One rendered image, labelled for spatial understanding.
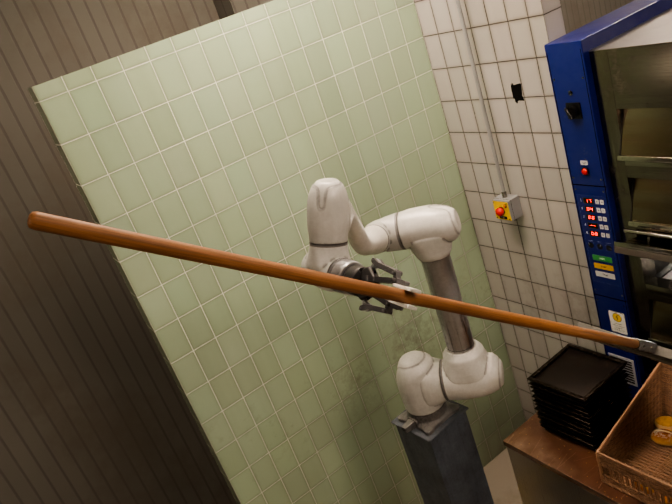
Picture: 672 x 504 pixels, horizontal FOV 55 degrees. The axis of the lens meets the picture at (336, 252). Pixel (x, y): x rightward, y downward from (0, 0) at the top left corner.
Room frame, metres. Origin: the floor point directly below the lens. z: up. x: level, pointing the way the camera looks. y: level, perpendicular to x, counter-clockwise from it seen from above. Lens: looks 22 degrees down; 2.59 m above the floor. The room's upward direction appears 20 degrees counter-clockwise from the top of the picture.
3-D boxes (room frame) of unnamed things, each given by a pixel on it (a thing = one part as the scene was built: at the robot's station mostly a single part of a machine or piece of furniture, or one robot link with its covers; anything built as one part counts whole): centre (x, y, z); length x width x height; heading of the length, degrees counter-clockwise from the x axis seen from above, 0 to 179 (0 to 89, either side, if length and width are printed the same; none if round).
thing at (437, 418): (2.08, -0.11, 1.03); 0.22 x 0.18 x 0.06; 120
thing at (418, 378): (2.09, -0.14, 1.17); 0.18 x 0.16 x 0.22; 68
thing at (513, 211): (2.68, -0.79, 1.46); 0.10 x 0.07 x 0.10; 26
